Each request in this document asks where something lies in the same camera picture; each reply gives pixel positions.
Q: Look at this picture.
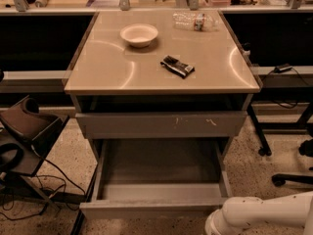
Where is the white bowl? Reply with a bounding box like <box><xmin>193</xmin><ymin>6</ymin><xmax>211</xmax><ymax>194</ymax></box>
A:
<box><xmin>120</xmin><ymin>23</ymin><xmax>158</xmax><ymax>48</ymax></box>

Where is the grey drawer cabinet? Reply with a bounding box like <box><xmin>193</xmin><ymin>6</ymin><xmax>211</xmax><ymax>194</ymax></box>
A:
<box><xmin>64</xmin><ymin>9</ymin><xmax>264</xmax><ymax>168</ymax></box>

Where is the clear plastic water bottle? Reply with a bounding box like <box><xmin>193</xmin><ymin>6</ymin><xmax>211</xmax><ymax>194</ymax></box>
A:
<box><xmin>172</xmin><ymin>12</ymin><xmax>218</xmax><ymax>32</ymax></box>

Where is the black snack packet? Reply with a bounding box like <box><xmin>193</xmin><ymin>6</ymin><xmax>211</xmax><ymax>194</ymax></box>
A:
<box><xmin>160</xmin><ymin>56</ymin><xmax>196</xmax><ymax>79</ymax></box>

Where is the black side cart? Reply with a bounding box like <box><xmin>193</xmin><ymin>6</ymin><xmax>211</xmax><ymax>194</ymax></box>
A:
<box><xmin>0</xmin><ymin>96</ymin><xmax>69</xmax><ymax>210</ymax></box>

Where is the black power adapter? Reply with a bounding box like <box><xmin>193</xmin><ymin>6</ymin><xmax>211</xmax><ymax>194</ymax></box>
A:
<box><xmin>274</xmin><ymin>64</ymin><xmax>292</xmax><ymax>73</ymax></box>

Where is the black office chair base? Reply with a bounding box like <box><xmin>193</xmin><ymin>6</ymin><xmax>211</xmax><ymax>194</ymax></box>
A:
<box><xmin>272</xmin><ymin>139</ymin><xmax>313</xmax><ymax>187</ymax></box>

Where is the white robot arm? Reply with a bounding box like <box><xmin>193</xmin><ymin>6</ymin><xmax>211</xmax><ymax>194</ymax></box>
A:
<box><xmin>204</xmin><ymin>192</ymin><xmax>313</xmax><ymax>235</ymax></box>

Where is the black cable on floor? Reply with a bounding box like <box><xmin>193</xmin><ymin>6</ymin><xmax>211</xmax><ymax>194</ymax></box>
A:
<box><xmin>0</xmin><ymin>157</ymin><xmax>86</xmax><ymax>222</ymax></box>

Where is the black stand leg with wheel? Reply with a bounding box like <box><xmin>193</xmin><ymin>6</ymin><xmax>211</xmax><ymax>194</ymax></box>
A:
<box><xmin>247</xmin><ymin>105</ymin><xmax>272</xmax><ymax>156</ymax></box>

